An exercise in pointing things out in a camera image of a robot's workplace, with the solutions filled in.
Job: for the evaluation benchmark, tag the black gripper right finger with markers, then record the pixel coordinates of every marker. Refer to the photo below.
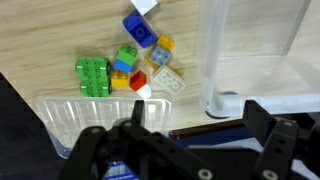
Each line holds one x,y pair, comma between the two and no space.
280,143

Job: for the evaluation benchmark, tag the small yellow toy brick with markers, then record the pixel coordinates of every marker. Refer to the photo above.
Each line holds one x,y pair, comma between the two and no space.
165,42
119,80

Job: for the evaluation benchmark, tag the transparent plastic storage box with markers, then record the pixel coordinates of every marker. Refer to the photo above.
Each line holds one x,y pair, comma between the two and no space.
260,76

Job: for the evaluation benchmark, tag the transparent toy brick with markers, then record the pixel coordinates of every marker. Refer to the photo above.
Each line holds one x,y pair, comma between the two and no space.
169,80

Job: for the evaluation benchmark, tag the grey toy brick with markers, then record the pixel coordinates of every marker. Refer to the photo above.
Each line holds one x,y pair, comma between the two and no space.
160,55

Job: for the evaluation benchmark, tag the green and blue toy brick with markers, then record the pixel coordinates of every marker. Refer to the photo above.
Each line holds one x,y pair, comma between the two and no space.
125,57

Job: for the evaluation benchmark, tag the blue and white carton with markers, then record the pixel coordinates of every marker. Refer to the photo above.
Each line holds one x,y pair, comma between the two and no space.
118,169

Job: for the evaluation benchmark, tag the green toy car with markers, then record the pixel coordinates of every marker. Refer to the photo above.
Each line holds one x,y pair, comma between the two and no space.
94,77

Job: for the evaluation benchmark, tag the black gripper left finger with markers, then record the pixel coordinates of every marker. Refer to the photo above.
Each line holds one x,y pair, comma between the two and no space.
150,150

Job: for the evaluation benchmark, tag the blue rounded toy brick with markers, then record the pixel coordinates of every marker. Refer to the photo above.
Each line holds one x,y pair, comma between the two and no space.
140,30

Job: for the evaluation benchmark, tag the yellow flat toy plate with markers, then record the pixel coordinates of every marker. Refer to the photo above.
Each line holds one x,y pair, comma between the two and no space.
178,72

